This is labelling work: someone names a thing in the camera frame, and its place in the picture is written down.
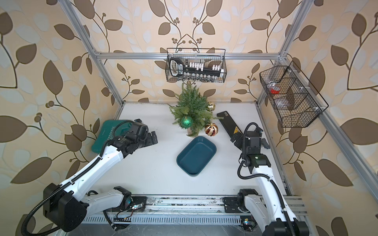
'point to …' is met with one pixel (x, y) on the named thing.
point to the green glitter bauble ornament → (186, 122)
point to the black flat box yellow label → (228, 123)
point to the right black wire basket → (295, 102)
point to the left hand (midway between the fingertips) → (148, 136)
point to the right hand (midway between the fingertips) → (240, 138)
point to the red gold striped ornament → (211, 129)
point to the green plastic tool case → (109, 130)
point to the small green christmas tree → (191, 103)
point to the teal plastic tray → (196, 155)
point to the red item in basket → (273, 91)
